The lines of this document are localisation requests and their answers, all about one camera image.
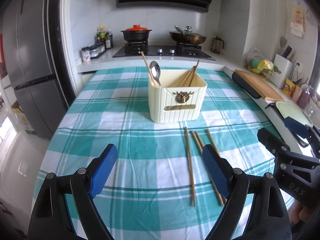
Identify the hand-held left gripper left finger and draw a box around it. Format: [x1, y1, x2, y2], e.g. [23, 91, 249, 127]
[27, 144, 118, 240]

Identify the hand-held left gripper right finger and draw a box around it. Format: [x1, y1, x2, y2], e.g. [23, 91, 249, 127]
[202, 144, 292, 240]

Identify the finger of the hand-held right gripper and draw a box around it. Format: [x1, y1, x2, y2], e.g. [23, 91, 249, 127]
[257, 127, 292, 157]
[283, 117, 320, 156]

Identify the wooden chopstick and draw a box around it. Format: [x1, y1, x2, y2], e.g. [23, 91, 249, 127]
[140, 51, 152, 79]
[178, 70, 193, 86]
[195, 131, 227, 203]
[184, 127, 196, 208]
[188, 60, 200, 87]
[206, 129, 221, 156]
[181, 66, 197, 86]
[191, 130, 224, 207]

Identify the cream ribbed utensil holder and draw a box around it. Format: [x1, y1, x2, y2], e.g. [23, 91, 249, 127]
[148, 66, 208, 124]

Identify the large metal spoon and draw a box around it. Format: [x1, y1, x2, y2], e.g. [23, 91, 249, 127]
[149, 61, 162, 88]

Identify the person's right hand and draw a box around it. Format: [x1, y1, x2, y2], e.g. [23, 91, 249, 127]
[290, 201, 318, 231]

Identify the green cutting board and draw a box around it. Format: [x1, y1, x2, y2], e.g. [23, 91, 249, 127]
[276, 101, 313, 127]

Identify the purple soap dispenser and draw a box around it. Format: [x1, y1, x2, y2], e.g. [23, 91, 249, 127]
[298, 85, 313, 109]

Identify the black tray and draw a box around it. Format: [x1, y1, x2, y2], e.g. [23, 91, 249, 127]
[265, 101, 311, 148]

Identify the yellow box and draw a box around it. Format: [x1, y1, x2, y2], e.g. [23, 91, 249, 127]
[282, 78, 297, 96]

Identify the wooden cutting board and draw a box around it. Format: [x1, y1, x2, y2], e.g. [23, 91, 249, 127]
[234, 69, 285, 102]

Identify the white knife holder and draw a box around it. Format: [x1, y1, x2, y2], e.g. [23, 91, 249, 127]
[271, 53, 293, 89]

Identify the teal white checkered tablecloth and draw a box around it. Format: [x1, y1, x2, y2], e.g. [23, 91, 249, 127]
[32, 66, 295, 240]

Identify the black padded bar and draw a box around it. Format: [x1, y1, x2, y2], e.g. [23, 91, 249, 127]
[232, 72, 262, 99]

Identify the yellow green sponge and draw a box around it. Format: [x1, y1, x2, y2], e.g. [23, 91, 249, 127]
[251, 59, 274, 77]

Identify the clear plastic bag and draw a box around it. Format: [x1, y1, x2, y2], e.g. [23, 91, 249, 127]
[247, 47, 265, 75]

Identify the cardboard box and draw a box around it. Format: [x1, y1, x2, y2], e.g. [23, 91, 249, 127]
[11, 101, 36, 133]

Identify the white label spice jar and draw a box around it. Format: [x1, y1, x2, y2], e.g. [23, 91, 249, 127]
[81, 46, 92, 63]

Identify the black gas hob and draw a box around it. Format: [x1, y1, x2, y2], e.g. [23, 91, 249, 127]
[112, 43, 216, 61]

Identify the dark metal wok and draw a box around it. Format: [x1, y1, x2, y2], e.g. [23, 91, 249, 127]
[168, 31, 208, 44]

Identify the dark sauce bottle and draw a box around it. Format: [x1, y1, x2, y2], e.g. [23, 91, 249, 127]
[105, 28, 114, 50]

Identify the glass wok lid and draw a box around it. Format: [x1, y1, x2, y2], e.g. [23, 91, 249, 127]
[179, 26, 201, 37]

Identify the grey refrigerator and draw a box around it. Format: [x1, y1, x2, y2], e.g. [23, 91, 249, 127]
[2, 0, 68, 139]

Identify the yellow cap oil bottle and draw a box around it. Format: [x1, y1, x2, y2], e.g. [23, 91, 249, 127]
[97, 25, 107, 44]

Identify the black clay pot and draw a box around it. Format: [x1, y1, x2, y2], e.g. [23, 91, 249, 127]
[121, 29, 153, 43]

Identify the red pot lid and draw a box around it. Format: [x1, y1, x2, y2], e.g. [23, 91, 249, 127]
[125, 25, 149, 32]

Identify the red hanging cloth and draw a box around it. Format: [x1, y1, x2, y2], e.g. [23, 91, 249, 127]
[0, 33, 7, 78]

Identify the black knife handle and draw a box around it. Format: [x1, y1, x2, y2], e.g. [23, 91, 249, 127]
[282, 45, 293, 61]

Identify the hanging wall calendar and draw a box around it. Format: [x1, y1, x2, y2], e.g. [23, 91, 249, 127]
[290, 6, 307, 39]

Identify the glass jar with metal frame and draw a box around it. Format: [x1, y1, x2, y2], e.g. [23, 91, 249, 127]
[212, 35, 225, 54]

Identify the black door frame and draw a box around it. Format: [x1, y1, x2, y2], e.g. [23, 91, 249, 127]
[46, 0, 76, 111]

